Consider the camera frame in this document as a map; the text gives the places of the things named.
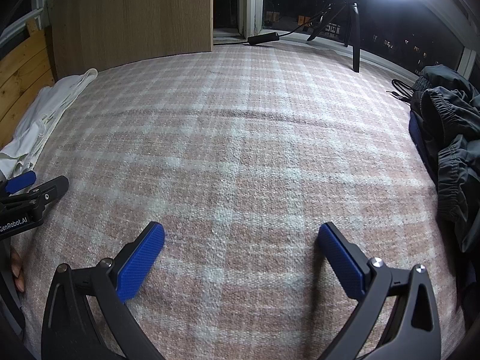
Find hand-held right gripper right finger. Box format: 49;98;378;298
317;222;442;360

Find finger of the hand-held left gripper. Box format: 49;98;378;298
11;175;70;211
0;170;37;196

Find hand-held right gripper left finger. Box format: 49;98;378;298
40;221;166;360

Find dark grey pants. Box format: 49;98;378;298
410;64;480;253

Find person's left hand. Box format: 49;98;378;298
10;248;27;294

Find white cloth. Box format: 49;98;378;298
0;68;99;181

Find wooden slat headboard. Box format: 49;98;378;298
0;19;57;151

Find navy blue garment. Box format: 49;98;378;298
408;112;440;182

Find wooden wardrobe panel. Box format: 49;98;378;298
50;0;214;80

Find black tripod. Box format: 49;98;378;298
305;0;363;73

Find black strap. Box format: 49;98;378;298
386;78;418;103

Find black power adapter with cable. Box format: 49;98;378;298
247;32;280;46

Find black power cable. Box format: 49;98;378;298
279;5;332;39

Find white window frame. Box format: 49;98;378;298
237;0;265;39

